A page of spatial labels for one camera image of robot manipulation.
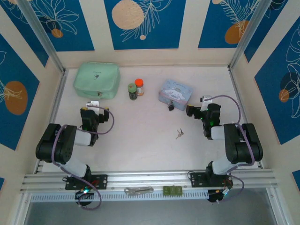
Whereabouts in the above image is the light blue cartoon tin box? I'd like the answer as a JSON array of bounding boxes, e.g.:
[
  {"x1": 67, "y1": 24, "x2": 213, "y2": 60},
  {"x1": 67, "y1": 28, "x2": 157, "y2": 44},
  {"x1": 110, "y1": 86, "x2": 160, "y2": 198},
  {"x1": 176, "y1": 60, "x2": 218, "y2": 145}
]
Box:
[{"x1": 158, "y1": 78, "x2": 195, "y2": 111}]

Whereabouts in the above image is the green lid dark bottle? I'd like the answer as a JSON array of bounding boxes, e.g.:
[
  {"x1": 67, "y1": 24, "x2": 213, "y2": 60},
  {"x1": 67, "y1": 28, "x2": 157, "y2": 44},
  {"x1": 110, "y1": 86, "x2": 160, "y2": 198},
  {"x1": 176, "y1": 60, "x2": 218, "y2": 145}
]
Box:
[{"x1": 127, "y1": 83, "x2": 138, "y2": 101}]

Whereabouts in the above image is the mint green zipper pouch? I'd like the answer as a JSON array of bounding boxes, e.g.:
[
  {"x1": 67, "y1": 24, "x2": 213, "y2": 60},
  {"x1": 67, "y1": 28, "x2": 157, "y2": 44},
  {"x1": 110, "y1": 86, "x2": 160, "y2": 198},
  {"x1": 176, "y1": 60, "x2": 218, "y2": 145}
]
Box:
[{"x1": 74, "y1": 61, "x2": 120, "y2": 100}]

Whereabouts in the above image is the orange lid spice bottle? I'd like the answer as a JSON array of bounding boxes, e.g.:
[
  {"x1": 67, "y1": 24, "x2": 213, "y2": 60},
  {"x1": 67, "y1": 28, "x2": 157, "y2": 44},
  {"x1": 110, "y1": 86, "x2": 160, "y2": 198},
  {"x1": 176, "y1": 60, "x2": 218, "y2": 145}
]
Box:
[{"x1": 134, "y1": 78, "x2": 145, "y2": 96}]

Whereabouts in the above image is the black controller board green light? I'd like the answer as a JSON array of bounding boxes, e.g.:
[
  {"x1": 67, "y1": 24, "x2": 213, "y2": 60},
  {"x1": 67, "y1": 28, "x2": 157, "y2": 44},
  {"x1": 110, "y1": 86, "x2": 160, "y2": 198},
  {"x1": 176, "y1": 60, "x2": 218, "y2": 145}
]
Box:
[
  {"x1": 208, "y1": 189, "x2": 232, "y2": 204},
  {"x1": 75, "y1": 189, "x2": 95, "y2": 200}
]

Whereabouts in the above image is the green three button block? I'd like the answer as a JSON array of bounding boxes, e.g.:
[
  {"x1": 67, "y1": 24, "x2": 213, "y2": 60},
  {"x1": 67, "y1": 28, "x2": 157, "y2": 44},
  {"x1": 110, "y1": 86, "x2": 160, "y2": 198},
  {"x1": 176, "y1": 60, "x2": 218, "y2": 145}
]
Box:
[{"x1": 163, "y1": 186, "x2": 183, "y2": 195}]

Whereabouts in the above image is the silver flat wrench tool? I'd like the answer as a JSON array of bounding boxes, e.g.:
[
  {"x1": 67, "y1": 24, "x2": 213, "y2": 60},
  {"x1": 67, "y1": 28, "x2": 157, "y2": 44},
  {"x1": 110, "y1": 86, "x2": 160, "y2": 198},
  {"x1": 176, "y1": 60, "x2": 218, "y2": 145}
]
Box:
[{"x1": 124, "y1": 186, "x2": 154, "y2": 195}]

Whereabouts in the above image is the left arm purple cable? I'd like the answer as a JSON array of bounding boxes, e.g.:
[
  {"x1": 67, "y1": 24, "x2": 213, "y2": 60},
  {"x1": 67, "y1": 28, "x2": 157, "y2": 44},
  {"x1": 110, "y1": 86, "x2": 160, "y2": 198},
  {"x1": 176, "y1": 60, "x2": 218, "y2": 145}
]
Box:
[{"x1": 51, "y1": 106, "x2": 115, "y2": 211}]

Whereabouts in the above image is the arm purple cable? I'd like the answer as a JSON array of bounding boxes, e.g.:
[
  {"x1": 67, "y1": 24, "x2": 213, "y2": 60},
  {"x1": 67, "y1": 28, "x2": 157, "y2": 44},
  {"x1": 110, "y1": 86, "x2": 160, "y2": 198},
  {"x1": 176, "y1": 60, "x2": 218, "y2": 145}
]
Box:
[
  {"x1": 51, "y1": 106, "x2": 115, "y2": 211},
  {"x1": 210, "y1": 94, "x2": 256, "y2": 204}
]

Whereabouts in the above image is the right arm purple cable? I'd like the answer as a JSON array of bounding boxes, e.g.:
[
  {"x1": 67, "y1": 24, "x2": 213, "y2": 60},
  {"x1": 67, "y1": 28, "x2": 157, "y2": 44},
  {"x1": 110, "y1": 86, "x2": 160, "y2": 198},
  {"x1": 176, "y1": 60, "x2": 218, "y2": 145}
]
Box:
[{"x1": 210, "y1": 94, "x2": 256, "y2": 204}]

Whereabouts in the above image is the aluminium side rail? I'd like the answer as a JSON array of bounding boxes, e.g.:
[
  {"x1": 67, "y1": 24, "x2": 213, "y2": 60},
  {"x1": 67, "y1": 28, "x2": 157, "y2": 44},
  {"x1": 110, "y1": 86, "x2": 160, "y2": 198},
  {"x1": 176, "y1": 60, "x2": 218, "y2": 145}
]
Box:
[
  {"x1": 34, "y1": 69, "x2": 69, "y2": 174},
  {"x1": 228, "y1": 67, "x2": 264, "y2": 169}
]

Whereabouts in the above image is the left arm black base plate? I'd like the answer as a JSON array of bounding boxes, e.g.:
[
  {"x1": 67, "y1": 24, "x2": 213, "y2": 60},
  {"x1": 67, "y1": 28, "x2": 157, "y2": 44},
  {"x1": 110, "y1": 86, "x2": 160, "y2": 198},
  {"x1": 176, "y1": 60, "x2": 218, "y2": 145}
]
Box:
[{"x1": 65, "y1": 173, "x2": 108, "y2": 190}]

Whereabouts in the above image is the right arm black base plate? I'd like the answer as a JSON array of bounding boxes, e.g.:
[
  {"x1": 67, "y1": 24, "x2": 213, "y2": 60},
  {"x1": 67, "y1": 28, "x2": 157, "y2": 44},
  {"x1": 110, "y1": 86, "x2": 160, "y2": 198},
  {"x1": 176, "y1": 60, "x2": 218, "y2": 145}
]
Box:
[{"x1": 190, "y1": 172, "x2": 234, "y2": 188}]

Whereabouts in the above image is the aluminium front frame rail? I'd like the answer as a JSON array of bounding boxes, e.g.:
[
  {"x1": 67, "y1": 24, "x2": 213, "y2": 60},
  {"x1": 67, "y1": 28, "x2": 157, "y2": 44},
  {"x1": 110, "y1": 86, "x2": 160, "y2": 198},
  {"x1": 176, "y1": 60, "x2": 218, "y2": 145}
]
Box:
[{"x1": 20, "y1": 169, "x2": 279, "y2": 193}]

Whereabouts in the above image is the white slotted cable duct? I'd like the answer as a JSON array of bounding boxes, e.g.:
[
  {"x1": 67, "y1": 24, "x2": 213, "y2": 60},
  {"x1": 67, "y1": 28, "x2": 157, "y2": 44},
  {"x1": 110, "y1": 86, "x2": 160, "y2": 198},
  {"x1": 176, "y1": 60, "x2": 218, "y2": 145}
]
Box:
[{"x1": 30, "y1": 190, "x2": 209, "y2": 203}]

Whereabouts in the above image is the aluminium corner post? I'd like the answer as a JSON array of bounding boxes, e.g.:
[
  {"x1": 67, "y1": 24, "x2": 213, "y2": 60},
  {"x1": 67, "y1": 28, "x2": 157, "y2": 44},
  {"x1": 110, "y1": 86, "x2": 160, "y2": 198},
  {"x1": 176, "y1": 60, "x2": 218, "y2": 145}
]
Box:
[
  {"x1": 227, "y1": 0, "x2": 274, "y2": 71},
  {"x1": 17, "y1": 0, "x2": 67, "y2": 74}
]

